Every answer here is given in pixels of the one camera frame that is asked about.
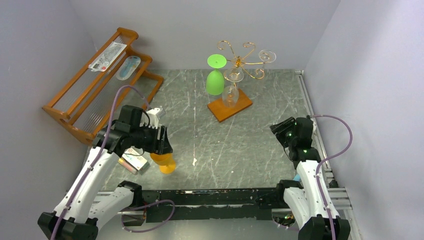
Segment orange plastic wine glass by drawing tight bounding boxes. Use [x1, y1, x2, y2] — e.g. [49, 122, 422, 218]
[150, 153, 176, 174]

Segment tall clear flute glass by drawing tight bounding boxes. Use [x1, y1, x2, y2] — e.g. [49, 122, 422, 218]
[255, 49, 277, 80]

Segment small printed cardboard box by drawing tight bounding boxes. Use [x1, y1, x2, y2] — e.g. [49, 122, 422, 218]
[118, 147, 150, 175]

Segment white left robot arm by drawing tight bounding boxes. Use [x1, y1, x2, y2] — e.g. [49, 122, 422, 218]
[37, 105, 173, 240]

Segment blue white blister pack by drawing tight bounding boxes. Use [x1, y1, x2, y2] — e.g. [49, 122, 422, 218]
[115, 55, 141, 81]

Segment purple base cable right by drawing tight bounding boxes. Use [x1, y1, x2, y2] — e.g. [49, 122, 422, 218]
[271, 215, 301, 232]

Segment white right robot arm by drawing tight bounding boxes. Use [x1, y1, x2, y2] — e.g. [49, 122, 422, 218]
[270, 115, 351, 240]

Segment white printed package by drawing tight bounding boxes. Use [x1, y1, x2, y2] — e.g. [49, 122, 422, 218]
[88, 41, 127, 72]

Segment green plastic wine glass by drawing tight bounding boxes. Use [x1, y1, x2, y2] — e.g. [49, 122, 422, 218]
[205, 54, 227, 96]

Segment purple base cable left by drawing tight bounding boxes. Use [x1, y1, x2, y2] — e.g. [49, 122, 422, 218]
[119, 199, 176, 233]

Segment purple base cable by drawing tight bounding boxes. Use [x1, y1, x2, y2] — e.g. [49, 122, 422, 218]
[271, 215, 301, 232]
[119, 199, 176, 233]

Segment clear wine glass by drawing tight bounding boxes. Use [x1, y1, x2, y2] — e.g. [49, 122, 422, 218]
[221, 67, 244, 108]

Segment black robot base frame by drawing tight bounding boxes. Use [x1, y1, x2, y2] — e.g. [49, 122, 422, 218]
[114, 180, 307, 223]

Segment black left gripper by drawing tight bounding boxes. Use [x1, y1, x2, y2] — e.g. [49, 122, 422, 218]
[131, 122, 173, 155]

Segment light blue tape piece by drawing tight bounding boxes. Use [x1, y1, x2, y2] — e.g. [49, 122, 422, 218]
[293, 174, 302, 182]

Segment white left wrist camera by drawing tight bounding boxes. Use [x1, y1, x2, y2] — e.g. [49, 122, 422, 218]
[146, 106, 166, 128]

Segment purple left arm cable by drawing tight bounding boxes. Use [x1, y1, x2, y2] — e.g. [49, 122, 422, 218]
[49, 85, 152, 240]

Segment gold wire wine glass rack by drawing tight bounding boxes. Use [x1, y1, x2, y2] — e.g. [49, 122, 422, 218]
[207, 40, 270, 124]

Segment orange wooden shelf rack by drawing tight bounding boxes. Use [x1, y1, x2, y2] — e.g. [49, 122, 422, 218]
[42, 27, 164, 146]

